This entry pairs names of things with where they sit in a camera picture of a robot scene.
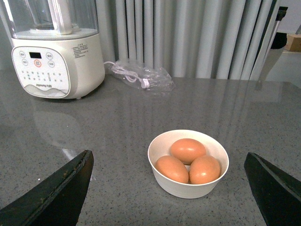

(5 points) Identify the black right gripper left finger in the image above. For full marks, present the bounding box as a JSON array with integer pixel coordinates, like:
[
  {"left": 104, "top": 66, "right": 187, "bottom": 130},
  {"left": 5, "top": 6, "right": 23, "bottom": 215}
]
[{"left": 0, "top": 150, "right": 94, "bottom": 226}]

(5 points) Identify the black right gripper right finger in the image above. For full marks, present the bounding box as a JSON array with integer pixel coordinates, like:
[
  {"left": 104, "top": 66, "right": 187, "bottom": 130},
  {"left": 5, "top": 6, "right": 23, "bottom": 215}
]
[{"left": 244, "top": 153, "right": 301, "bottom": 226}]

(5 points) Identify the brown egg front right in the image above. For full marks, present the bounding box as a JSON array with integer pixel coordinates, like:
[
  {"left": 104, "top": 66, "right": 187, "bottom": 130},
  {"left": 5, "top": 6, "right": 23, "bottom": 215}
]
[{"left": 189, "top": 155, "right": 221, "bottom": 185}]

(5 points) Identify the brown egg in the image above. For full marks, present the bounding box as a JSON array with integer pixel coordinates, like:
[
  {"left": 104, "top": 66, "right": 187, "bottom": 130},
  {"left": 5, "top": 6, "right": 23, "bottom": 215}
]
[
  {"left": 155, "top": 155, "right": 189, "bottom": 184},
  {"left": 170, "top": 138, "right": 206, "bottom": 165},
  {"left": 189, "top": 155, "right": 221, "bottom": 185}
]

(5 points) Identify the brown egg at back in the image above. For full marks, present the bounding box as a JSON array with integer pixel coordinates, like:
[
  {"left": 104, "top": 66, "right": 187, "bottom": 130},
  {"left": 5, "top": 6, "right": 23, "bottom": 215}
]
[{"left": 170, "top": 138, "right": 206, "bottom": 165}]

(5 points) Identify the brown egg front left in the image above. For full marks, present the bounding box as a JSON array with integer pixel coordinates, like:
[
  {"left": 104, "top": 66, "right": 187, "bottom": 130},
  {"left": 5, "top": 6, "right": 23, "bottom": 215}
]
[{"left": 155, "top": 155, "right": 189, "bottom": 184}]

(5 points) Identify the cardboard box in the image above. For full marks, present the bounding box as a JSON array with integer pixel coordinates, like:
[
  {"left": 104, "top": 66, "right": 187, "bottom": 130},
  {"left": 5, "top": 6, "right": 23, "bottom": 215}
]
[{"left": 285, "top": 34, "right": 301, "bottom": 52}]

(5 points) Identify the white round bowl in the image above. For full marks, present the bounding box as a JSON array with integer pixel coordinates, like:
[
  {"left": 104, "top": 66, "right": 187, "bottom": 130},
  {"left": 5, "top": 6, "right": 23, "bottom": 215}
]
[{"left": 148, "top": 129, "right": 229, "bottom": 199}]

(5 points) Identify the metal stand with black clamp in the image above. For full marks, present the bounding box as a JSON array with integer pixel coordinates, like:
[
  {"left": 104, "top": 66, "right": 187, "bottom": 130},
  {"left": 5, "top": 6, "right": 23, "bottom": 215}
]
[{"left": 249, "top": 6, "right": 288, "bottom": 81}]

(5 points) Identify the cream Joyoung blender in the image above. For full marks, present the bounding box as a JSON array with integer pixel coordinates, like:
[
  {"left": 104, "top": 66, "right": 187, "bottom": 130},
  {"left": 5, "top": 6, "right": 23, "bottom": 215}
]
[{"left": 0, "top": 0, "right": 105, "bottom": 99}]

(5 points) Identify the clear plastic bag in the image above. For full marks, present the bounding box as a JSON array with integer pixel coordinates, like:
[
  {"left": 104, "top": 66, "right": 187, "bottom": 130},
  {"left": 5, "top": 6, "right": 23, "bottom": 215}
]
[{"left": 104, "top": 59, "right": 174, "bottom": 92}]

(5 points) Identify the grey curtain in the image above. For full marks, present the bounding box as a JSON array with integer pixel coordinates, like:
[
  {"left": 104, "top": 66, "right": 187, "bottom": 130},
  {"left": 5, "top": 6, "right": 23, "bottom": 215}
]
[{"left": 96, "top": 0, "right": 280, "bottom": 81}]

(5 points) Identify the white power cable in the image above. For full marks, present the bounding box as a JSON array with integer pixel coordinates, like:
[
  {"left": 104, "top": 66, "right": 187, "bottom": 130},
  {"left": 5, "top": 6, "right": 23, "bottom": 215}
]
[{"left": 103, "top": 61, "right": 150, "bottom": 89}]

